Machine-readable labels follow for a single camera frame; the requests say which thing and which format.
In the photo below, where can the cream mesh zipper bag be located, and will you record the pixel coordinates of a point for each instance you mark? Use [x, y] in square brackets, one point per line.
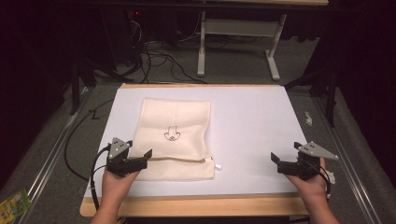
[177, 118]

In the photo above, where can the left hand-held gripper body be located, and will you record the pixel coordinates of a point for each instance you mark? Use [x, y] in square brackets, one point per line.
[118, 161]

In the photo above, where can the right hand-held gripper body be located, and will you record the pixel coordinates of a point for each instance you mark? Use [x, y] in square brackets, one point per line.
[306, 166]

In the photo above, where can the white table mat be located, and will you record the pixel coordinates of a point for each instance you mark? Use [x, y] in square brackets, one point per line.
[249, 130]

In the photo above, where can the person's left hand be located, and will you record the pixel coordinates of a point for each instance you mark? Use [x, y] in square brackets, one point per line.
[115, 189]

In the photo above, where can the green printed packet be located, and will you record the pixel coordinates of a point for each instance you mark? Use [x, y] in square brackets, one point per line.
[12, 207]

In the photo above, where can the white crumpled scrap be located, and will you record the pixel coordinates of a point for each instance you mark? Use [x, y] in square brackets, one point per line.
[308, 118]

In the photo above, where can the white desk frame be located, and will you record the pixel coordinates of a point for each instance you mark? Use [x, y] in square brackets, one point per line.
[239, 26]

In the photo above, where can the metal floor rail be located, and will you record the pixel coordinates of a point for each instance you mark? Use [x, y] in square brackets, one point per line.
[345, 161]
[49, 158]

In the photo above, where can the black metal stand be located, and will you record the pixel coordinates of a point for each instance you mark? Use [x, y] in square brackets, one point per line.
[331, 93]
[74, 87]

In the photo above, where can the person's right hand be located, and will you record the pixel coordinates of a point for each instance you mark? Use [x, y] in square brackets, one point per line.
[313, 188]

